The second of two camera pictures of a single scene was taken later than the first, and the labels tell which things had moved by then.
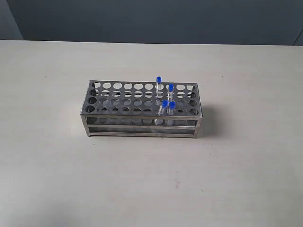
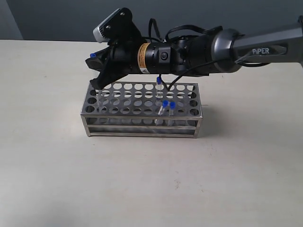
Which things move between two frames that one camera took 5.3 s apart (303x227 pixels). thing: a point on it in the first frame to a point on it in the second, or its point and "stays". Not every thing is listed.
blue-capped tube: x=159 y=87 stays
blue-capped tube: x=171 y=90 to x=101 y=95
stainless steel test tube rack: x=136 y=108 stays
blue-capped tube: x=172 y=107 stays
